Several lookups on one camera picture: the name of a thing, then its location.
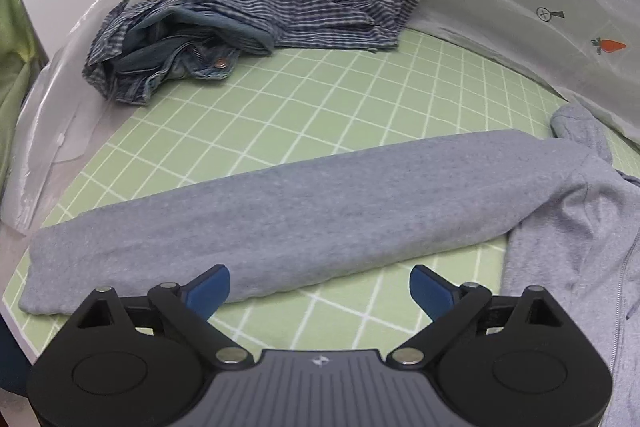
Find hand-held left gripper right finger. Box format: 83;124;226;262
390;264;576;365

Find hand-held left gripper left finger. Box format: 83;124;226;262
67;264;249;365

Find grey hoodie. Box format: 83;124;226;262
19;102;640;427

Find green grid mat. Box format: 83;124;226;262
2;29;636;360

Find clear plastic sheet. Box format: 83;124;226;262
0;0;201;238

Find blue denim jeans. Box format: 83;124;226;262
112;6;276;92

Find blue plaid shirt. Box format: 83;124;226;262
82;0;422;105

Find green cloth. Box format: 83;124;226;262
0;0;48;188

